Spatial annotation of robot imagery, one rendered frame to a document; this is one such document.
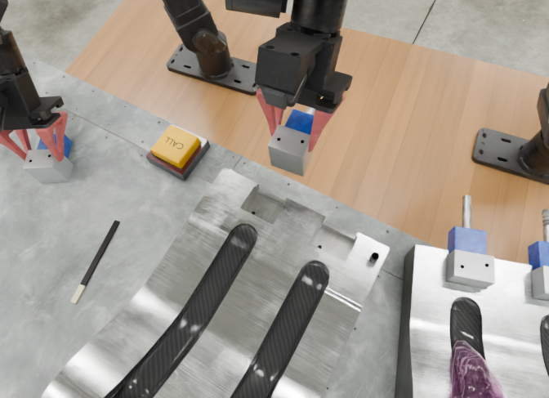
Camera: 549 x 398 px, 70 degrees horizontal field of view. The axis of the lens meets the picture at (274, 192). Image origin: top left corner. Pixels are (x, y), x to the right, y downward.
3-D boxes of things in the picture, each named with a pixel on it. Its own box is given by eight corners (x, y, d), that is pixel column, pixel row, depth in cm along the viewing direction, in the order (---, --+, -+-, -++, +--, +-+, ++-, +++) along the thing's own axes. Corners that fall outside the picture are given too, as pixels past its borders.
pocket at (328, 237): (323, 225, 57) (324, 215, 53) (356, 241, 55) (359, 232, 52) (308, 251, 55) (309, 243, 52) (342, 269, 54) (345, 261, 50)
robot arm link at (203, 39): (191, 38, 63) (223, 25, 64) (173, 5, 67) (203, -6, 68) (200, 65, 69) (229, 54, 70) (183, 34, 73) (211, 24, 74)
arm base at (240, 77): (251, 66, 68) (267, 38, 70) (152, 38, 72) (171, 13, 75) (255, 96, 75) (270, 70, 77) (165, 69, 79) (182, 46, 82)
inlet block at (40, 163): (58, 122, 74) (41, 104, 69) (83, 121, 74) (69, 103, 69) (42, 183, 68) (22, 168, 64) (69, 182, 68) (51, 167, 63)
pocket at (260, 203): (259, 193, 59) (256, 182, 56) (289, 208, 58) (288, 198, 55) (243, 217, 58) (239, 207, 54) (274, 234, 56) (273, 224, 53)
